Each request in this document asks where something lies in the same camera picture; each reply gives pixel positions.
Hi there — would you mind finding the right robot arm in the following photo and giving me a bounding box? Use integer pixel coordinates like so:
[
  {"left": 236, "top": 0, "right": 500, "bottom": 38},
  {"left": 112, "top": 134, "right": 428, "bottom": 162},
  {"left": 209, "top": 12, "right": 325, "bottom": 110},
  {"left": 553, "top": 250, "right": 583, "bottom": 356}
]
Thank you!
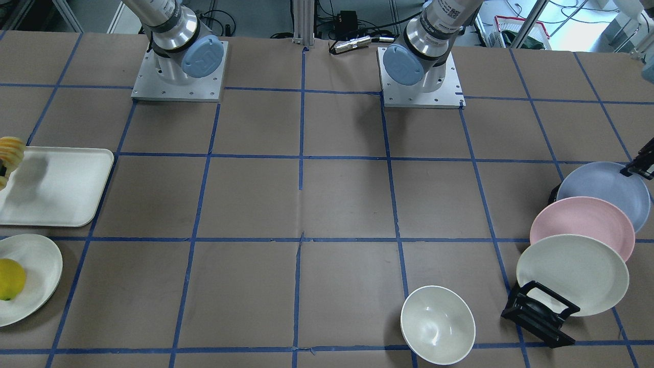
[{"left": 2, "top": 1, "right": 226, "bottom": 181}]

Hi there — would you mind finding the blue plate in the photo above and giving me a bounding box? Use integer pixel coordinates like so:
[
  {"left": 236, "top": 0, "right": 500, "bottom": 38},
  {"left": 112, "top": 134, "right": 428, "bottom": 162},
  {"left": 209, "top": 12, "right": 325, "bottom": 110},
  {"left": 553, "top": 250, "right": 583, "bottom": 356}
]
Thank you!
[{"left": 549, "top": 162, "right": 652, "bottom": 232}]

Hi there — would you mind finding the pink plate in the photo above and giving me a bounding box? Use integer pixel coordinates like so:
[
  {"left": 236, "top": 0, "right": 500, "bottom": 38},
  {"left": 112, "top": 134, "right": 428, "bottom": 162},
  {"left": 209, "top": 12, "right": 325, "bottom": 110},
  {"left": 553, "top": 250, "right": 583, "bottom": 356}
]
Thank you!
[{"left": 529, "top": 196, "right": 636, "bottom": 261}]

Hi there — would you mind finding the cream bowl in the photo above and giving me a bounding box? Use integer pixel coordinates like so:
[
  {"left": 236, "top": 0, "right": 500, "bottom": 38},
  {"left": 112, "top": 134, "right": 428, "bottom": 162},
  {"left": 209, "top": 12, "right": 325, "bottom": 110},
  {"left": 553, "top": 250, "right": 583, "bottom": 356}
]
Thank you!
[{"left": 400, "top": 286, "right": 476, "bottom": 365}]

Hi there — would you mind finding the cream plate in rack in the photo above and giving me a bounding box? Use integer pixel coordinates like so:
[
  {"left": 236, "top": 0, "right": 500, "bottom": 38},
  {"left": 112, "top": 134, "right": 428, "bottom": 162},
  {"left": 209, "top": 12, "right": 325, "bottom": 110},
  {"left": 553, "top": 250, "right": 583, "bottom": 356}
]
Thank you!
[{"left": 516, "top": 234, "right": 630, "bottom": 317}]

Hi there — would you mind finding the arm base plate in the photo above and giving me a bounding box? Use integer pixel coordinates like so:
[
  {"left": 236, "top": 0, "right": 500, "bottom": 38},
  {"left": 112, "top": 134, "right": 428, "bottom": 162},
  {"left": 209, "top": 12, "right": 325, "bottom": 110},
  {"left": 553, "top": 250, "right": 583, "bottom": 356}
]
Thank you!
[
  {"left": 131, "top": 40, "right": 229, "bottom": 103},
  {"left": 378, "top": 47, "right": 466, "bottom": 109}
]

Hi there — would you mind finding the cream rectangular tray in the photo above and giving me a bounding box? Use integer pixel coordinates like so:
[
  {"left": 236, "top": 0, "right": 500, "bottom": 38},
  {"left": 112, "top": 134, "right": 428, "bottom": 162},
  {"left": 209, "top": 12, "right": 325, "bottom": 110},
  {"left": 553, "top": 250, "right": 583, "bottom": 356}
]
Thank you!
[{"left": 1, "top": 147, "right": 114, "bottom": 227}]

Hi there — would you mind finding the striped bread loaf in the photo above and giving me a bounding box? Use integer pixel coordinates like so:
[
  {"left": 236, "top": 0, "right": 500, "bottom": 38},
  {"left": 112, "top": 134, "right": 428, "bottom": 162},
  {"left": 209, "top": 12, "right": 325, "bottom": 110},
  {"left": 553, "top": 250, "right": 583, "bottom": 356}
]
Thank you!
[{"left": 1, "top": 136, "right": 26, "bottom": 190}]

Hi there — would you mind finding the yellow lemon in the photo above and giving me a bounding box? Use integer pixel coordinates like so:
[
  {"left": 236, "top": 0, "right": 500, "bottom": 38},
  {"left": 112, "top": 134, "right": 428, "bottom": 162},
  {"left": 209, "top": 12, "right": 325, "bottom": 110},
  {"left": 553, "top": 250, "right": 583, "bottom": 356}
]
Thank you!
[{"left": 1, "top": 258, "right": 27, "bottom": 301}]

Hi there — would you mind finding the silver aluminium frame post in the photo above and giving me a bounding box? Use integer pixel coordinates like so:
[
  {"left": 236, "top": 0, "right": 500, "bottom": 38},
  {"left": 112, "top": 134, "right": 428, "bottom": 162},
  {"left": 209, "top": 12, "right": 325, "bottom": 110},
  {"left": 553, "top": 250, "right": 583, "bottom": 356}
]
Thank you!
[{"left": 291, "top": 0, "right": 316, "bottom": 49}]

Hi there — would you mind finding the cream plate with lemon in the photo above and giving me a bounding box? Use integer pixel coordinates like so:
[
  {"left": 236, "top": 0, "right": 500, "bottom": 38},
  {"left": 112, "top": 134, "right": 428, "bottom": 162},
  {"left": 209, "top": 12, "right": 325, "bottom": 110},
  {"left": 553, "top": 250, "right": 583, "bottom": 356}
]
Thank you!
[{"left": 1, "top": 234, "right": 63, "bottom": 328}]

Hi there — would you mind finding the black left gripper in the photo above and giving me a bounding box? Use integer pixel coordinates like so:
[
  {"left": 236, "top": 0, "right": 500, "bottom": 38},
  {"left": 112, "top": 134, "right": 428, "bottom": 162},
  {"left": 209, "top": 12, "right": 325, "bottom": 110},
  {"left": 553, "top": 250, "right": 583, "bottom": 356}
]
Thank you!
[{"left": 620, "top": 137, "right": 654, "bottom": 181}]

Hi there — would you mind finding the black plate rack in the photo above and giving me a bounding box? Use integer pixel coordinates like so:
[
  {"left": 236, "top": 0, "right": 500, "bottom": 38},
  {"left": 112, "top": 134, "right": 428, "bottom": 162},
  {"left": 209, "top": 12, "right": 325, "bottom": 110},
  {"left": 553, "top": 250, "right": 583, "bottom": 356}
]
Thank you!
[{"left": 500, "top": 184, "right": 581, "bottom": 349}]

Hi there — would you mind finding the silver metal connector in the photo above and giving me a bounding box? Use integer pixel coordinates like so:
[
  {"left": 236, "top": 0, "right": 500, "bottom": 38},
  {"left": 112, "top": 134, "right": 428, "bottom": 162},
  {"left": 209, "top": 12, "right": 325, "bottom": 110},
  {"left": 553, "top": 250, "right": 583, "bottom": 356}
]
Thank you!
[{"left": 329, "top": 35, "right": 395, "bottom": 55}]

